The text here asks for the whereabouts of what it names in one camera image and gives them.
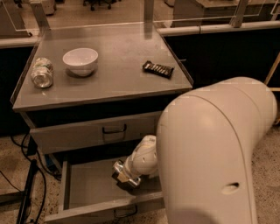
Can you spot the dark chocolate bar wrapper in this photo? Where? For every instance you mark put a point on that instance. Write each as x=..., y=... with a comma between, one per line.
x=159, y=70

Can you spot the clear acrylic barrier panel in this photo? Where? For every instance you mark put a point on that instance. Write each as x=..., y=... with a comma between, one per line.
x=30, y=15

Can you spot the black office chair base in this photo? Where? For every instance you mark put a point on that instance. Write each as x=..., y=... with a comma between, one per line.
x=92, y=3

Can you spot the white ceramic bowl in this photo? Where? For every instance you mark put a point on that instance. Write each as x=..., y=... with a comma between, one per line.
x=81, y=61

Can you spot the open middle drawer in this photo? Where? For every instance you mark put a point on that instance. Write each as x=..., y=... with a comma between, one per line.
x=89, y=194

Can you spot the grey metal drawer cabinet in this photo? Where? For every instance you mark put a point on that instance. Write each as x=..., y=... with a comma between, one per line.
x=117, y=87

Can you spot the silver redbull can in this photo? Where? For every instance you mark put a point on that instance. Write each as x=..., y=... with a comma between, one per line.
x=120, y=167

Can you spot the black metal stand leg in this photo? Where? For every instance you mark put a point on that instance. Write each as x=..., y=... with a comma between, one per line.
x=27, y=192

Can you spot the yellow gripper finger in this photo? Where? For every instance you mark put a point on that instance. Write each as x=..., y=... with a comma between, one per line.
x=123, y=178

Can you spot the green silver soda can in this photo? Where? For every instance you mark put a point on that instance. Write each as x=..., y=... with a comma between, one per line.
x=42, y=73

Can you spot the upper grey drawer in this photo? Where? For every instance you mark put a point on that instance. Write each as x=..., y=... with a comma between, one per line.
x=78, y=135

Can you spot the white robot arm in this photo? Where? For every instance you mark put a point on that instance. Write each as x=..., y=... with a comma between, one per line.
x=203, y=152

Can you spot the yellow wooden easel frame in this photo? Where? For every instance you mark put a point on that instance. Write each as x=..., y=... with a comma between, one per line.
x=270, y=74

